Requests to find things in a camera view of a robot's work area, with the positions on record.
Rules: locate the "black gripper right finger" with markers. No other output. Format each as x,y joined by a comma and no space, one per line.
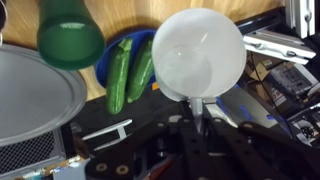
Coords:
253,156

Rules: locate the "aluminium bracket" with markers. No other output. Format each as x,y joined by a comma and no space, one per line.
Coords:
116,131

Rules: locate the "green plastic cup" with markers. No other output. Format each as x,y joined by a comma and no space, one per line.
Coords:
70,40

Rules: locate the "white mug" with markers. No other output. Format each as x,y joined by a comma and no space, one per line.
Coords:
200,50

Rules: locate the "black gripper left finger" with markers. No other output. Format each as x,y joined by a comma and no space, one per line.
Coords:
150,156

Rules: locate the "round metal tray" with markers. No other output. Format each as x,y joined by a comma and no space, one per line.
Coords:
33,96

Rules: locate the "green cucumber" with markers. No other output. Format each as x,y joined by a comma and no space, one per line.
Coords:
118,80
141,73

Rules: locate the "blue plate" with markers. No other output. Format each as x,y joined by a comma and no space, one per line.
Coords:
103,66

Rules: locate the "silver reflective panel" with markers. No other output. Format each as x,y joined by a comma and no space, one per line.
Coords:
243,106

